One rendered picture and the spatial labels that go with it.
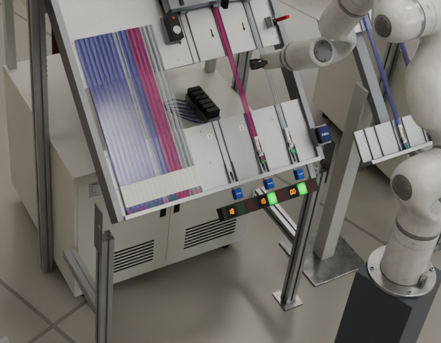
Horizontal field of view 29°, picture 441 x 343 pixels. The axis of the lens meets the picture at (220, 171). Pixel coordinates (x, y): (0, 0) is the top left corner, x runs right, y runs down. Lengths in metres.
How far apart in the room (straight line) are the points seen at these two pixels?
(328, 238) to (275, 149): 0.75
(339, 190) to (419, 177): 1.05
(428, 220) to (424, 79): 0.35
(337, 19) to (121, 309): 1.39
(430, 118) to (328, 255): 1.36
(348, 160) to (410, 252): 0.80
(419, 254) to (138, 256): 1.13
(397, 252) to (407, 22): 0.63
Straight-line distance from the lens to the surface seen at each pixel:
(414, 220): 2.19
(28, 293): 3.14
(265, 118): 2.60
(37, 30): 2.53
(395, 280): 2.35
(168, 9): 2.50
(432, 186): 2.08
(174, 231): 3.03
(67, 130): 2.82
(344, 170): 3.03
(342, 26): 2.24
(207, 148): 2.50
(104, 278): 2.53
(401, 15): 1.98
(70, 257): 2.82
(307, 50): 2.35
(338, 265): 3.34
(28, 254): 3.27
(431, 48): 2.08
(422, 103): 2.07
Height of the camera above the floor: 2.39
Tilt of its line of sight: 41 degrees down
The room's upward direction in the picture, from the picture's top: 8 degrees clockwise
